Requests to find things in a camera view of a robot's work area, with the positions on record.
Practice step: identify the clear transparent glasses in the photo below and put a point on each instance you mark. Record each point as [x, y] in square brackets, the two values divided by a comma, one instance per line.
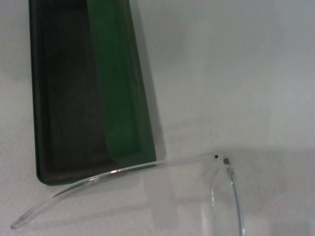
[123, 170]

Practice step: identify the green glasses case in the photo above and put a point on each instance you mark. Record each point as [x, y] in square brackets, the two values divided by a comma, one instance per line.
[73, 98]

